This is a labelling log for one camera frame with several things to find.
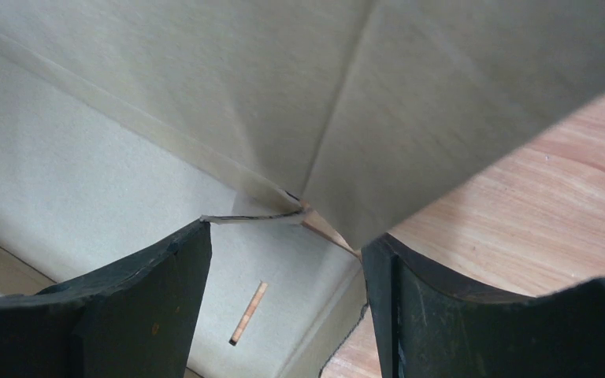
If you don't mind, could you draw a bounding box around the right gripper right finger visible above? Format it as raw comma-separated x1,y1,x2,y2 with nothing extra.
362,234,605,377

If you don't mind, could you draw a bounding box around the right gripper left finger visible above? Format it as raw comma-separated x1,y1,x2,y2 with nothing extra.
0,220,212,377

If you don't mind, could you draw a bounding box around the brown cardboard box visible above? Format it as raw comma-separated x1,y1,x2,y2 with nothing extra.
0,1,605,377

